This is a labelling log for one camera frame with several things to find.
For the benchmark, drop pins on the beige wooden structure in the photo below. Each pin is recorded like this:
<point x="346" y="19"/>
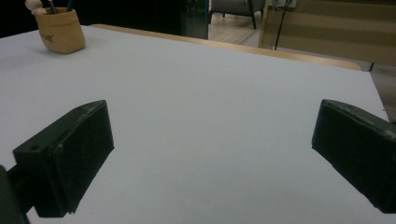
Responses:
<point x="342" y="34"/>

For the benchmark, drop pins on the black cabinet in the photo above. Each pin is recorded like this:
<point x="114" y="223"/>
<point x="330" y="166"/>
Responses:
<point x="194" y="18"/>

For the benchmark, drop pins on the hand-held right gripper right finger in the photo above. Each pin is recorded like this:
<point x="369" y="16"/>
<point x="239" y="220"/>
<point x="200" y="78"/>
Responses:
<point x="358" y="149"/>

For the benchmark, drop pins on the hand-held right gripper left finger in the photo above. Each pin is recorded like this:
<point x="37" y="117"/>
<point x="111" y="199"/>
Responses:
<point x="71" y="155"/>

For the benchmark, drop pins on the tan pen holder with figurine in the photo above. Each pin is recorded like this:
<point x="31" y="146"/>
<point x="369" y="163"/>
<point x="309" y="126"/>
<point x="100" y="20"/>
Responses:
<point x="60" y="31"/>

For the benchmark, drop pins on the grey armchair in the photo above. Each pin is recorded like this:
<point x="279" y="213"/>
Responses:
<point x="236" y="6"/>

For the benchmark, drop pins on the white table mat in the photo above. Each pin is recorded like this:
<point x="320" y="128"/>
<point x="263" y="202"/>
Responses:
<point x="202" y="93"/>

